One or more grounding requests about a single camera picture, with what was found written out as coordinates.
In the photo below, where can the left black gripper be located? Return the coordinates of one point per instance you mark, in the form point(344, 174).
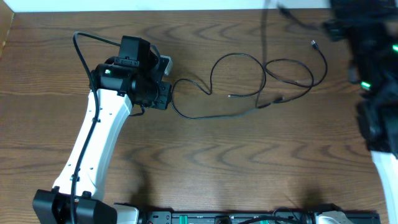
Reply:
point(164, 99)

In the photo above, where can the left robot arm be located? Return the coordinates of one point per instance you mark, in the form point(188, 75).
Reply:
point(132, 78)

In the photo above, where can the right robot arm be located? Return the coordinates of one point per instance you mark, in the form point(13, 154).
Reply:
point(363, 23)

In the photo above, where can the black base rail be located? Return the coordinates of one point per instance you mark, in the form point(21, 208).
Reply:
point(328, 213)

